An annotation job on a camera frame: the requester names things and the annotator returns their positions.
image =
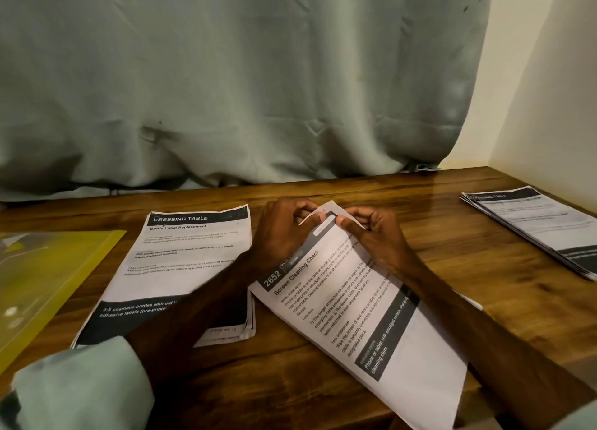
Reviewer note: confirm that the person's right hand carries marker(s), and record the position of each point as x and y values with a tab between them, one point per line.
382	238

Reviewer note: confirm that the person's left hand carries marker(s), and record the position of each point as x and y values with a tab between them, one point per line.
280	234

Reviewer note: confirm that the yellow patterned folder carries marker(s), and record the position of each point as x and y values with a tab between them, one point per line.
47	285

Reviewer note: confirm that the person's left forearm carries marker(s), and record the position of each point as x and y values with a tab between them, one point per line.
121	360

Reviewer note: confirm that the person's right forearm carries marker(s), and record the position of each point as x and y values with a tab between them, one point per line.
504	350

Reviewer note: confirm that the pale green curtain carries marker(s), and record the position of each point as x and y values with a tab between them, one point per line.
242	71

